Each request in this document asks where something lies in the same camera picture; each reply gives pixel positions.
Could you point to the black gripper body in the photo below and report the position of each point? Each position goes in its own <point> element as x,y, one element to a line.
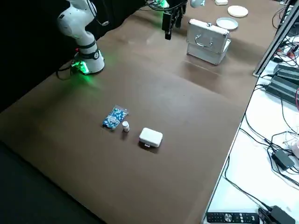
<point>176,5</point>

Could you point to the silver aluminium medical kit case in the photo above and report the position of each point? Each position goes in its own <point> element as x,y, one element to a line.
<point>203,53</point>

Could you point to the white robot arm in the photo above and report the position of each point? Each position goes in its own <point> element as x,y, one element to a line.
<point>79,23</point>

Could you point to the round gray plate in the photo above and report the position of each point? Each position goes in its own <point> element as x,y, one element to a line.
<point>226,23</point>

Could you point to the round white plate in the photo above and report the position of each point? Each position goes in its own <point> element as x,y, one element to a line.
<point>237,10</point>

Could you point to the white plastic box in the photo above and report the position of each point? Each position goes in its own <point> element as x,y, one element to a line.
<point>222,2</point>
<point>150,137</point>

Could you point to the blue white pill bag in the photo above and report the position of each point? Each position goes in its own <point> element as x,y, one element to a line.
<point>114,117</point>

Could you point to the small white pill bottle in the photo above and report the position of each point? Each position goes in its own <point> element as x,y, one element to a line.
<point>125,126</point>

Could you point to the black ribbed power brick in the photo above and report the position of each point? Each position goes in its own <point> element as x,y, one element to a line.
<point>287,72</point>
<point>282,89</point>

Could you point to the black laptop power adapter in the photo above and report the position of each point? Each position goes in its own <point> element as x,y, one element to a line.
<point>283,158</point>

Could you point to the black remote control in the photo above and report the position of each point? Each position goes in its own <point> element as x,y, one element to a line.
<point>231,217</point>

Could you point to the aluminium camera post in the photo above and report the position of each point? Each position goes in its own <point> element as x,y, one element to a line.
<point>273,39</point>

